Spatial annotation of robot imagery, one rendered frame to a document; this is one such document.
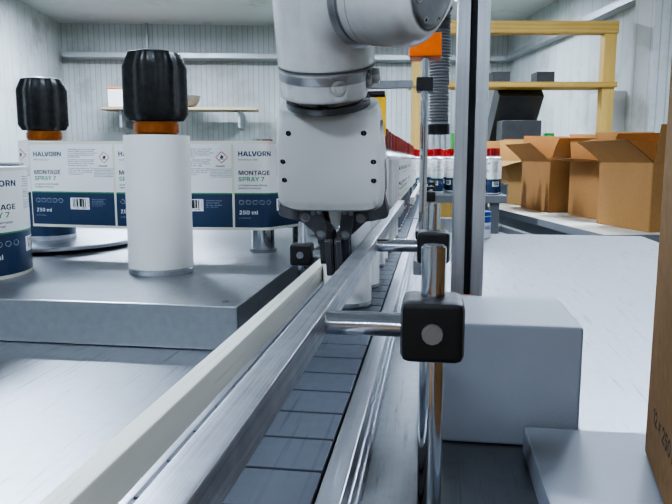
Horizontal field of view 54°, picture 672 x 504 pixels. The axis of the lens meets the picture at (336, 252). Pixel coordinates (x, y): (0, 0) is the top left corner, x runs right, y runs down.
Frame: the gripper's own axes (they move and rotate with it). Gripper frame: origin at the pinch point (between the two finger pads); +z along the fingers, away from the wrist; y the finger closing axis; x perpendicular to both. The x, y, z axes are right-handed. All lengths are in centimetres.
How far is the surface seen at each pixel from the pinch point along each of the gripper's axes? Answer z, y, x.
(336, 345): 2.1, -1.7, 12.8
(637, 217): 74, -83, -171
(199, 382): -7.8, 3.0, 30.4
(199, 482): -19, -4, 47
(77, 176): 8, 51, -41
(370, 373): 0.2, -5.2, 18.8
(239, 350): -4.9, 3.0, 23.4
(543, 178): 91, -63, -254
